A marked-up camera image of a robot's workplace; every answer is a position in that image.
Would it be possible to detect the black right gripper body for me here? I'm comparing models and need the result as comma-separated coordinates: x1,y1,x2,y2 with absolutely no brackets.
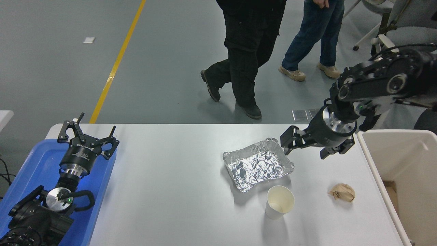
305,109,354,149

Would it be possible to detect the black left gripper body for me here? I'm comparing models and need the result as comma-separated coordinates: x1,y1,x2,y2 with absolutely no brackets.
59,135,104,173

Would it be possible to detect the white paper cup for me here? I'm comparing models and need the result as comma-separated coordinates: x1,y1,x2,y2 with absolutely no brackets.
265,185,295,220

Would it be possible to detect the crumpled foil tray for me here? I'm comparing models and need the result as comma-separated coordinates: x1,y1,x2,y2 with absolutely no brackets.
223,138,295,192

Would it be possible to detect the crumpled tan paper ball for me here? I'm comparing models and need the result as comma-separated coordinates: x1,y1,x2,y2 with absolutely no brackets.
328,183,356,202

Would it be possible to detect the blue plastic tray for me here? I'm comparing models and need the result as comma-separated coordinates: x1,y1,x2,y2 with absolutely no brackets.
0,138,117,246

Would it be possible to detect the large pale bin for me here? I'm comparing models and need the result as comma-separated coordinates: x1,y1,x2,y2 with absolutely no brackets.
356,130,437,246

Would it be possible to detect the white side table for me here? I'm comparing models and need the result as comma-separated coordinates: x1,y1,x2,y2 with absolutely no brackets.
0,110,14,132

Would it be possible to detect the person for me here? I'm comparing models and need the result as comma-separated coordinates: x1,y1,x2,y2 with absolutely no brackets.
413,108,437,135
200,0,287,120
278,0,345,82

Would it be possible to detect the black cable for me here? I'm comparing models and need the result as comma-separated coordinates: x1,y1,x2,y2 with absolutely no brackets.
0,158,16,200

